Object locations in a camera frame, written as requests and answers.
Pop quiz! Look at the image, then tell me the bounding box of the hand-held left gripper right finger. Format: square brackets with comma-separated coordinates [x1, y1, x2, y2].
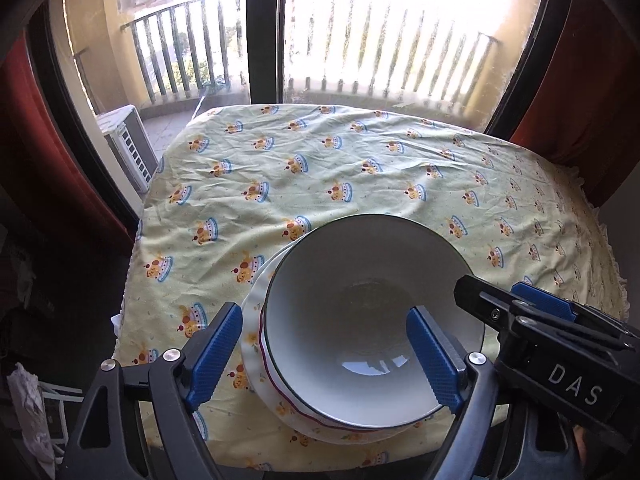
[406, 305, 581, 480]

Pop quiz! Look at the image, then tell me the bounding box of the white air conditioner unit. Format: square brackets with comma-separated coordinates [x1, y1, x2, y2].
[95, 105, 160, 193]

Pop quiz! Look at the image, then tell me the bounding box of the yellow floral scalloped plate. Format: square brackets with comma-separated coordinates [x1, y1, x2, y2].
[248, 260, 451, 442]

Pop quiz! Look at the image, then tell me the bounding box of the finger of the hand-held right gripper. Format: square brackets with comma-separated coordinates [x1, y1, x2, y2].
[454, 274, 532, 342]
[511, 281, 640, 352]

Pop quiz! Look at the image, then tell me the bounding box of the dark window frame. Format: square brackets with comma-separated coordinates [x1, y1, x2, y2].
[30, 0, 571, 201]

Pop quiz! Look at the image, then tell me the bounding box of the balcony railing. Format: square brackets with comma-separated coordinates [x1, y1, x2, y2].
[120, 0, 501, 106]

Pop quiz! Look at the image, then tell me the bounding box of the red curtain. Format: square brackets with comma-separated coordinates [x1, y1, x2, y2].
[510, 0, 640, 211]
[0, 30, 141, 256]

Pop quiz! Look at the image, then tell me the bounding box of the white bowl with dark rim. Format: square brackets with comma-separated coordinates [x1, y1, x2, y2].
[261, 214, 488, 426]

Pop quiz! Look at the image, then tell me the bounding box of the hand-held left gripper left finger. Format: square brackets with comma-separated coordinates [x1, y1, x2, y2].
[62, 301, 244, 480]

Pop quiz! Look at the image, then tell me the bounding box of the yellow printed tablecloth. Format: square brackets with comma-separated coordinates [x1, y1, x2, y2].
[112, 104, 628, 471]

